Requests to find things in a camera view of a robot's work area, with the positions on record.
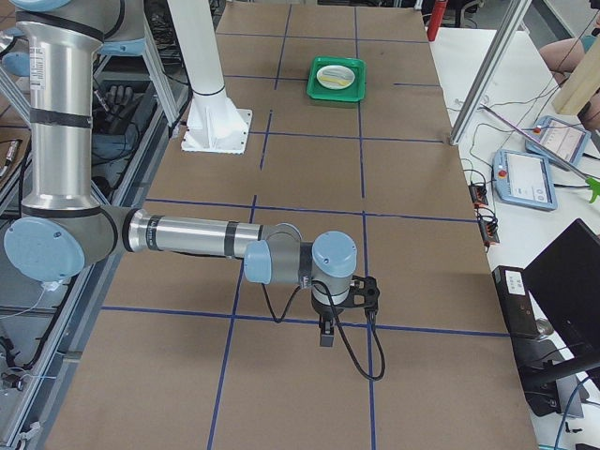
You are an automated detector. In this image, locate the grabber stick tool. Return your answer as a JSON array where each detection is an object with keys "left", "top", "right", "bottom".
[{"left": 479, "top": 103, "right": 599, "bottom": 203}]

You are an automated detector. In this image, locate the white round plate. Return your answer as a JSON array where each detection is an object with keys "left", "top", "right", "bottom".
[{"left": 316, "top": 65, "right": 355, "bottom": 90}]

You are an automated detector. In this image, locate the wrist black camera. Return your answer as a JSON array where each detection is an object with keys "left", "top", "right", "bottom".
[{"left": 349, "top": 276, "right": 380, "bottom": 313}]

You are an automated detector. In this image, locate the yellow plastic spoon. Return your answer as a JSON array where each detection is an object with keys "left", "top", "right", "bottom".
[{"left": 318, "top": 78, "right": 352, "bottom": 90}]

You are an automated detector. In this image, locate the white pedestal column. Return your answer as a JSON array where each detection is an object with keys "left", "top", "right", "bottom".
[{"left": 168, "top": 0, "right": 252, "bottom": 155}]

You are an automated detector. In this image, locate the black monitor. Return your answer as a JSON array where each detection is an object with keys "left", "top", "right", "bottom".
[{"left": 523, "top": 218, "right": 599, "bottom": 356}]

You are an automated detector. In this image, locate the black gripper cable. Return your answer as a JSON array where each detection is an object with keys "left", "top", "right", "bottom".
[{"left": 260, "top": 278, "right": 387, "bottom": 382}]

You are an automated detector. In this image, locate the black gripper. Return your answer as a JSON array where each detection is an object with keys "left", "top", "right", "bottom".
[{"left": 311, "top": 298, "right": 345, "bottom": 347}]

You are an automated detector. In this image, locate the red cylinder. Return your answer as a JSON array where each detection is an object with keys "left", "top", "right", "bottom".
[{"left": 427, "top": 0, "right": 448, "bottom": 42}]

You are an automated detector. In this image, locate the blue teach pendant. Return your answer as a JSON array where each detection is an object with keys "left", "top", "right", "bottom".
[
  {"left": 526, "top": 115, "right": 591, "bottom": 166},
  {"left": 492, "top": 149, "right": 558, "bottom": 211}
]

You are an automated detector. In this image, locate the wooden beam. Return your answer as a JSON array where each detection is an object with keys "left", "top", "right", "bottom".
[{"left": 552, "top": 23, "right": 599, "bottom": 129}]

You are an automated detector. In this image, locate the far blue teach pendant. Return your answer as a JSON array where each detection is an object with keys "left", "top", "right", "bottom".
[{"left": 526, "top": 115, "right": 591, "bottom": 166}]

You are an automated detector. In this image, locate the aluminium frame post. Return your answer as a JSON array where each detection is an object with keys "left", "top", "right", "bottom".
[{"left": 449, "top": 0, "right": 532, "bottom": 145}]

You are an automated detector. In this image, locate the seated person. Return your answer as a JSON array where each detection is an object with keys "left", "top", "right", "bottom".
[{"left": 539, "top": 35, "right": 597, "bottom": 85}]

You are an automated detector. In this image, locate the near blue teach pendant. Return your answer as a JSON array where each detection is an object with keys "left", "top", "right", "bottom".
[{"left": 492, "top": 149, "right": 558, "bottom": 211}]

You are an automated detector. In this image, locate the green plastic tray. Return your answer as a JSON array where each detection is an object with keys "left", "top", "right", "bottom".
[{"left": 307, "top": 56, "right": 367, "bottom": 103}]

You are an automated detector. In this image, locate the black computer box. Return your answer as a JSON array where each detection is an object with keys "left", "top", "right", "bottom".
[{"left": 492, "top": 265, "right": 548, "bottom": 340}]

